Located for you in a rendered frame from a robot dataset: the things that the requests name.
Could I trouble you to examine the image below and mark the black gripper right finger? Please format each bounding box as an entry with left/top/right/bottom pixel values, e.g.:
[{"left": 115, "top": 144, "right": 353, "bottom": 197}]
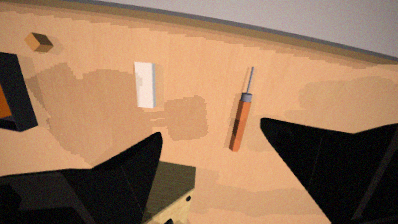
[{"left": 259, "top": 117, "right": 398, "bottom": 224}]

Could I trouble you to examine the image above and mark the awl with brown handle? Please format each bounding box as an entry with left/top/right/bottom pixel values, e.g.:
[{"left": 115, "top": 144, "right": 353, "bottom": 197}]
[{"left": 229, "top": 67, "right": 254, "bottom": 152}]

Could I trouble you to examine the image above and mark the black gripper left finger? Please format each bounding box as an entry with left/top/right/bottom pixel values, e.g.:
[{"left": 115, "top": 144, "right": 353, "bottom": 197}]
[{"left": 0, "top": 132, "right": 163, "bottom": 224}]

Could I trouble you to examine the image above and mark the grey panel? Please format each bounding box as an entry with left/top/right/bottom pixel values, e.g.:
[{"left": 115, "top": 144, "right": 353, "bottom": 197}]
[{"left": 0, "top": 0, "right": 398, "bottom": 65}]

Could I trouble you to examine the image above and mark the black rectangular tray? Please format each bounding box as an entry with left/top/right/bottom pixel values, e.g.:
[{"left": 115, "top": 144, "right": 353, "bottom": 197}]
[{"left": 0, "top": 52, "right": 38, "bottom": 132}]

